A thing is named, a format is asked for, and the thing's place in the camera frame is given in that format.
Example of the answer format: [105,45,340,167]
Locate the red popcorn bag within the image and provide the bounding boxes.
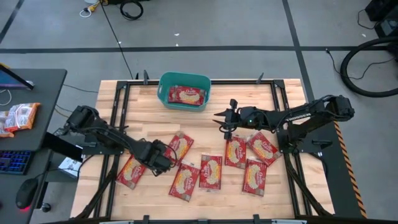
[164,131,195,166]
[241,156,268,197]
[198,152,223,191]
[115,154,147,190]
[224,134,248,170]
[168,160,201,203]
[167,85,206,107]
[246,130,282,168]

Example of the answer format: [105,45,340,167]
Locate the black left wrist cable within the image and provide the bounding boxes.
[167,148,178,167]

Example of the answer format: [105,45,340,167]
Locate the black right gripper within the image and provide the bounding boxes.
[212,98,247,141]

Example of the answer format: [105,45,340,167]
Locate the thin black cable with plug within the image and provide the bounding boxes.
[325,48,396,80]

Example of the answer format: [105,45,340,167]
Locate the black computer mouse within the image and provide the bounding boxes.
[15,177,39,210]

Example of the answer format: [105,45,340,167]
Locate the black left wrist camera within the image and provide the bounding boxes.
[138,139,165,162]

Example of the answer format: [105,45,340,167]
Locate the orange white snack bag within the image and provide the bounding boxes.
[3,102,42,133]
[0,111,16,139]

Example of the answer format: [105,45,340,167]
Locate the white cable with yellow plug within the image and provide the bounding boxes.
[78,0,103,18]

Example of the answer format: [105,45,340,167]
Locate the black rectangular box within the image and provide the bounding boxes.
[42,131,84,162]

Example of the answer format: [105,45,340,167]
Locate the black aluminium table frame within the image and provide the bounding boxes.
[72,70,336,224]

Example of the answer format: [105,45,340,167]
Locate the thick black hose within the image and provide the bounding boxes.
[340,36,398,98]

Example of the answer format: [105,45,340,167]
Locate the black desk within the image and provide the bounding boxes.
[0,68,68,224]

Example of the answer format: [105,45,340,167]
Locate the black equipment case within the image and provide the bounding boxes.
[364,0,398,39]

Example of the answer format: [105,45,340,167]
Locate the thin white cable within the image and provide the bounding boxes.
[0,89,12,106]

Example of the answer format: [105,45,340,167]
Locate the backlit black keyboard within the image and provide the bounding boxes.
[0,150,34,175]

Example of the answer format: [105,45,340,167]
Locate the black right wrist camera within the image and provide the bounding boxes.
[245,106,266,130]

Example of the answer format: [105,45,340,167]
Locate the coiled black cable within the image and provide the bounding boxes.
[119,0,145,21]

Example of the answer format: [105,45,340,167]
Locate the computer monitor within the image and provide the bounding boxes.
[0,63,35,91]

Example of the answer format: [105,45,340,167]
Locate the black platform with hazard stripe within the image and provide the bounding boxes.
[317,119,368,219]

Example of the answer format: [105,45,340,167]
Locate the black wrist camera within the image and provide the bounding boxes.
[138,139,165,162]
[245,106,266,130]

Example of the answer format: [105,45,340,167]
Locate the white printed box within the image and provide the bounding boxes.
[58,156,83,180]

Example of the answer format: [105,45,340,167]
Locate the long black floor cable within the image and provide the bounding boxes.
[99,2,135,80]

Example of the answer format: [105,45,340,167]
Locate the teal plastic basket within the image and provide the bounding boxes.
[156,71,212,113]

